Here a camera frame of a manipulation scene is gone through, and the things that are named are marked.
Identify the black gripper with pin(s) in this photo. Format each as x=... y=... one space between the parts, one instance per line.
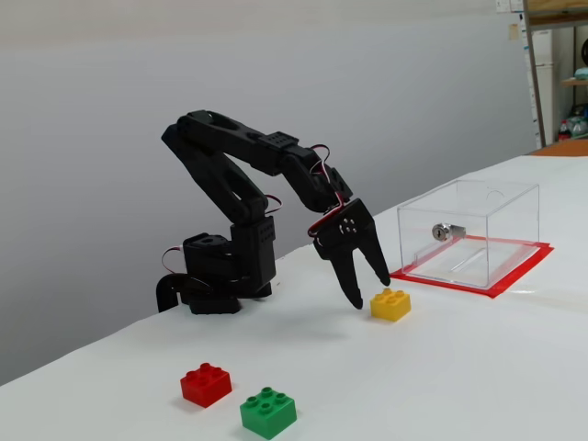
x=351 y=230

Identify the yellow lego brick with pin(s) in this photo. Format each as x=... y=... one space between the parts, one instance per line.
x=390 y=307

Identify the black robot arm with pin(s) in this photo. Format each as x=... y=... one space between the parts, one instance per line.
x=220 y=174

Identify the transparent plastic box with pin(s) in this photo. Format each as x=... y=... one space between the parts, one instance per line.
x=441 y=266

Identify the green lego brick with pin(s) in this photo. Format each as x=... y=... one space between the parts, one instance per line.
x=266 y=415

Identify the red lego brick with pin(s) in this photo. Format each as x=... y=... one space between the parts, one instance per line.
x=204 y=388

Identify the silver cam lock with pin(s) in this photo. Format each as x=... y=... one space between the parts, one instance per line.
x=440 y=232

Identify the white table cover sheet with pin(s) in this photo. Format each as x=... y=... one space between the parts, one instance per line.
x=413 y=367

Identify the red tape rectangle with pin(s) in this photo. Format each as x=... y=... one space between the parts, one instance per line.
x=500 y=290

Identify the black table clamp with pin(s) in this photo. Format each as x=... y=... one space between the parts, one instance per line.
x=165 y=294

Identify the orange wooden table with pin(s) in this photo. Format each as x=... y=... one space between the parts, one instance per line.
x=565 y=148

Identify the dark soda bottle red cap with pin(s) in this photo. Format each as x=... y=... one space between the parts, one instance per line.
x=564 y=133

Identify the clear plastic bag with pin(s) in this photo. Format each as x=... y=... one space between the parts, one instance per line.
x=579 y=124

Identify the beige sticky note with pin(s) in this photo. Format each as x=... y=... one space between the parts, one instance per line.
x=513 y=32

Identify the wooden shelf board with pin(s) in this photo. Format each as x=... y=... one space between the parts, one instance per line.
x=574 y=82

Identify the white refrigerator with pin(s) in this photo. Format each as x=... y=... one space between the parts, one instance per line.
x=546 y=50

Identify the pale green object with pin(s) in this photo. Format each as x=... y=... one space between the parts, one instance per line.
x=582 y=73

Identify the white paper labels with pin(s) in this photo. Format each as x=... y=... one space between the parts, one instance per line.
x=507 y=5

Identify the metal shelf rack frame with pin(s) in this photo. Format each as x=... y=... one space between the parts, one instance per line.
x=535 y=92

